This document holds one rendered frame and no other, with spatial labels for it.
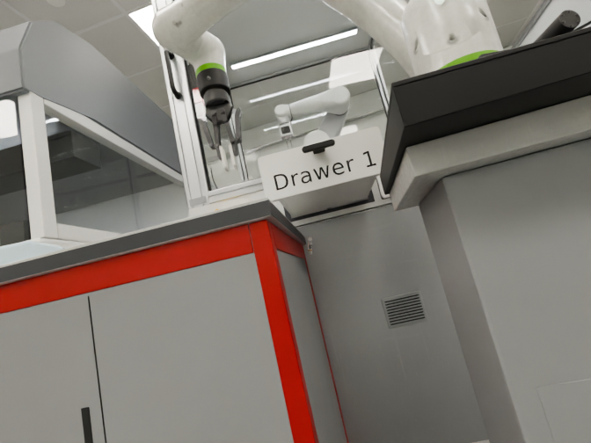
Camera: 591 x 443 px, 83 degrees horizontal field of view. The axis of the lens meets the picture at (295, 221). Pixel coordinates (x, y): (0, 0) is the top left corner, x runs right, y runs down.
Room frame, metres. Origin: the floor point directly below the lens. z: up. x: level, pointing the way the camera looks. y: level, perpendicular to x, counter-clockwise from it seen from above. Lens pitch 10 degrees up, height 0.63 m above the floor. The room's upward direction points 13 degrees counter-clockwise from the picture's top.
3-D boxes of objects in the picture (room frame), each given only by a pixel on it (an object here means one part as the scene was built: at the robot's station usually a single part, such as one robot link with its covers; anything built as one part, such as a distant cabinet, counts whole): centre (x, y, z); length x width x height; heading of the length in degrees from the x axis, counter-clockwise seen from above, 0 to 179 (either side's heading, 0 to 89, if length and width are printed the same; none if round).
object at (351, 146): (0.74, -0.09, 0.87); 0.29 x 0.02 x 0.11; 85
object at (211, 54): (0.91, 0.15, 1.34); 0.13 x 0.11 x 0.14; 153
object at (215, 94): (0.91, 0.15, 1.17); 0.08 x 0.07 x 0.09; 88
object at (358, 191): (0.95, -0.11, 0.86); 0.40 x 0.26 x 0.06; 175
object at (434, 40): (0.53, -0.33, 0.96); 0.16 x 0.13 x 0.19; 153
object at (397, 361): (1.54, -0.20, 0.40); 1.03 x 0.95 x 0.80; 85
